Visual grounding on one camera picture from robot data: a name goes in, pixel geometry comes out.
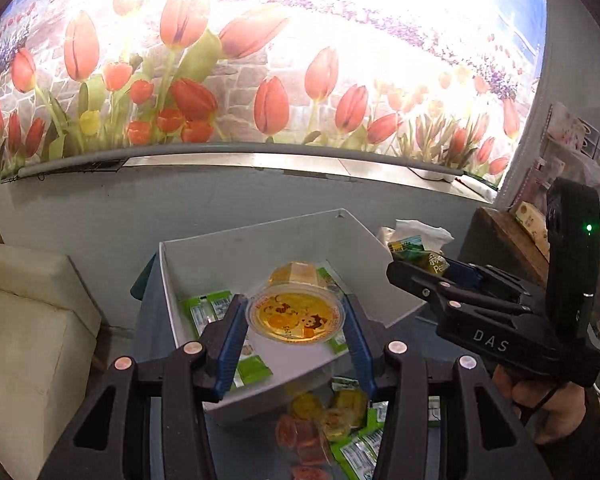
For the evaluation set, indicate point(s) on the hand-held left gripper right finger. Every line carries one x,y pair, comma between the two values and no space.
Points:
361,350

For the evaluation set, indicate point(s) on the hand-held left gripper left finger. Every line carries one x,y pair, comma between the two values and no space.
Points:
230,345

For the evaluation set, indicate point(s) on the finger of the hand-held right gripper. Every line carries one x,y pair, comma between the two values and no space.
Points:
462,272
420,287

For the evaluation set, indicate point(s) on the green pea snack packet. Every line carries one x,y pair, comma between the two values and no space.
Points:
415,251

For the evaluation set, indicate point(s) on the yellow biscuit packet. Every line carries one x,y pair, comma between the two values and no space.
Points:
351,400

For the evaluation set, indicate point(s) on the yellow jelly cup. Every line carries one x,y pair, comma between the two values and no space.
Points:
292,315
305,405
336,424

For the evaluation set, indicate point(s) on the pink jelly cup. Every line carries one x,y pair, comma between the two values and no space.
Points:
286,431
312,447
306,473

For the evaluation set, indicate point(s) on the white cardboard box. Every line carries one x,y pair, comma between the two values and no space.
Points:
260,245

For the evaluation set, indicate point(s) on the person's right hand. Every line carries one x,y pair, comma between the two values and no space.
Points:
560,410

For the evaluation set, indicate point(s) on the green wafer packet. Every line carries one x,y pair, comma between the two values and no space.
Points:
433,410
330,277
359,454
251,367
205,310

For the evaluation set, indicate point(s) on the dark wooden cabinet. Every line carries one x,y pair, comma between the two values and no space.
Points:
500,240

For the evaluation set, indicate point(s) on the white tissue pack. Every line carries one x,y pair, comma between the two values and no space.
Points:
420,227

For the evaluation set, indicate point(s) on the cream snack box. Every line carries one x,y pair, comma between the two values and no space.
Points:
527,217

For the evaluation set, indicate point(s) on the metal window sill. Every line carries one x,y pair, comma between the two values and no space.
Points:
300,162

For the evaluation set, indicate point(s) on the floral print packaging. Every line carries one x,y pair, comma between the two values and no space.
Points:
570,132

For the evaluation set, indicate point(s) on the white sofa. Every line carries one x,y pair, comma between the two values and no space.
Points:
30,335

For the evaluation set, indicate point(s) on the tulip print roller blind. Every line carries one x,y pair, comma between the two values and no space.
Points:
280,60

